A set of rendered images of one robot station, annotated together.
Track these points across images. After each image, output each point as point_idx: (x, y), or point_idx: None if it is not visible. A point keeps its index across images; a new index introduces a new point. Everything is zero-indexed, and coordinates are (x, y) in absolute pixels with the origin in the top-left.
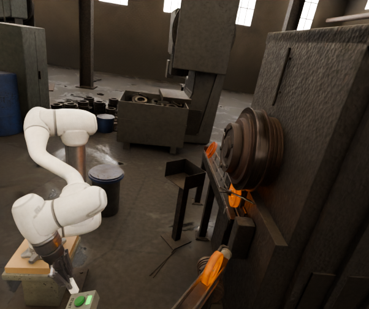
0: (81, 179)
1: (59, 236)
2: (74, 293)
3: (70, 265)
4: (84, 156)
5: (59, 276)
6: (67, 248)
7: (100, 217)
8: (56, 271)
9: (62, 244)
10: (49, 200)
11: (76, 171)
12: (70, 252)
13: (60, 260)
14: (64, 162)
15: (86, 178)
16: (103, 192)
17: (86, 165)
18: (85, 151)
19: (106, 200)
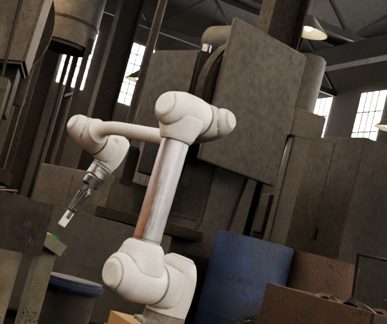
0: (101, 122)
1: (91, 166)
2: (63, 244)
3: (76, 202)
4: (157, 156)
5: (75, 195)
6: (130, 320)
7: (106, 261)
8: (78, 191)
9: (87, 175)
10: (108, 137)
11: (111, 121)
12: (121, 323)
13: (81, 187)
14: (130, 125)
15: (146, 193)
16: (74, 117)
17: (153, 173)
18: (159, 148)
19: (69, 124)
